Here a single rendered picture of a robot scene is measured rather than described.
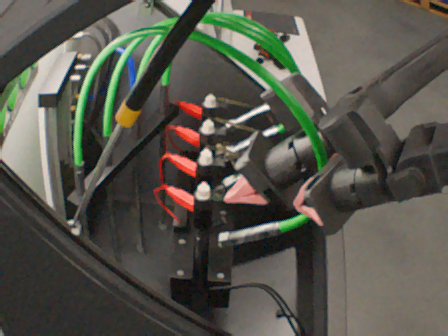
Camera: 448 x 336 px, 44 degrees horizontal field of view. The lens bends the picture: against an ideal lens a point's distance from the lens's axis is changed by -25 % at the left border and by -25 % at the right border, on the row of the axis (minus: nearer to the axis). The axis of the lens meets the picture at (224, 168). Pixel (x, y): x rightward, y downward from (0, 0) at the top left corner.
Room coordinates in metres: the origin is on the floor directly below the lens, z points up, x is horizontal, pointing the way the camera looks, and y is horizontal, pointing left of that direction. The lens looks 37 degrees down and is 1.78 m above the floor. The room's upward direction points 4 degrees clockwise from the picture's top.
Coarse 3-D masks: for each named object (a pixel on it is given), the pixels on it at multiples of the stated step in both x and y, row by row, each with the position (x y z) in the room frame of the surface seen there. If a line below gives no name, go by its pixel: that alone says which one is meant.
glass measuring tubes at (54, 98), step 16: (64, 64) 0.90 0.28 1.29; (48, 80) 0.85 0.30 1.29; (64, 80) 0.86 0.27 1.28; (48, 96) 0.81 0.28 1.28; (64, 96) 0.89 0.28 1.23; (48, 112) 0.82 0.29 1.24; (64, 112) 0.89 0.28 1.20; (48, 128) 0.83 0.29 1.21; (64, 128) 0.89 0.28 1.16; (48, 144) 0.83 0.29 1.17; (64, 144) 0.89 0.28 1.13; (48, 160) 0.82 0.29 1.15; (64, 160) 0.89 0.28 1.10; (48, 176) 0.81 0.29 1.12; (64, 176) 0.86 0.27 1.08; (48, 192) 0.81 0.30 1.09; (64, 192) 0.86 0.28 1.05; (64, 208) 0.83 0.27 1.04
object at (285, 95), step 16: (144, 32) 0.75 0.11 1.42; (160, 32) 0.74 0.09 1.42; (192, 32) 0.73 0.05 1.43; (112, 48) 0.77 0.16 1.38; (224, 48) 0.71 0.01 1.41; (96, 64) 0.78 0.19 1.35; (256, 64) 0.70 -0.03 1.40; (272, 80) 0.69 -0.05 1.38; (80, 96) 0.79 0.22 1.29; (288, 96) 0.68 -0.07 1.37; (80, 112) 0.79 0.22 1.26; (304, 112) 0.68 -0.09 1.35; (80, 128) 0.80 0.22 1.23; (304, 128) 0.67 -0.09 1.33; (80, 144) 0.80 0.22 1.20; (320, 144) 0.67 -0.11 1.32; (80, 160) 0.80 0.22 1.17; (320, 160) 0.66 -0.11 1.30; (288, 224) 0.67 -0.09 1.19
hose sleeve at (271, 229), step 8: (272, 224) 0.69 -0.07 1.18; (232, 232) 0.71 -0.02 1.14; (240, 232) 0.70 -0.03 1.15; (248, 232) 0.69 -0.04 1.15; (256, 232) 0.69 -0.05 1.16; (264, 232) 0.68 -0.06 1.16; (272, 232) 0.68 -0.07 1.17; (280, 232) 0.68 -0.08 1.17; (232, 240) 0.70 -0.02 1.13; (240, 240) 0.69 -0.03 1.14; (248, 240) 0.69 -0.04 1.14
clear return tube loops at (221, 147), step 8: (240, 104) 1.08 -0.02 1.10; (248, 104) 1.08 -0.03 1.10; (216, 120) 1.00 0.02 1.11; (224, 120) 1.01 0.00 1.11; (272, 120) 1.08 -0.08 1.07; (248, 128) 1.01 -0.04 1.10; (224, 144) 1.07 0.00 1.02; (216, 152) 1.08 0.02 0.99; (232, 152) 0.93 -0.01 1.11; (232, 160) 1.03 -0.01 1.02
